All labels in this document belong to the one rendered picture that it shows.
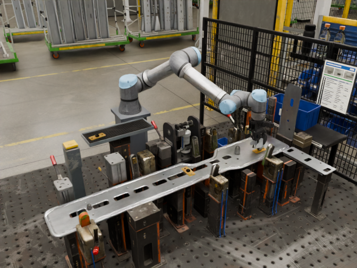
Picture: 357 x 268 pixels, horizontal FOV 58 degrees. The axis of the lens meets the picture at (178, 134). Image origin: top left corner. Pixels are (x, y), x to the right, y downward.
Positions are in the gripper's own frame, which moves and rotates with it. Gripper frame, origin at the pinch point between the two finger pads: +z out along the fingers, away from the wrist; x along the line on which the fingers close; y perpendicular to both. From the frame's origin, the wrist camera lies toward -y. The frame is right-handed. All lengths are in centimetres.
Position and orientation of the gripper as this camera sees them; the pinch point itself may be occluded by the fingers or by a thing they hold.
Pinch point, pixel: (259, 147)
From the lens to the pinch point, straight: 192.3
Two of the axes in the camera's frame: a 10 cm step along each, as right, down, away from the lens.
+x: 5.4, 3.9, -7.4
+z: 0.9, 8.6, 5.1
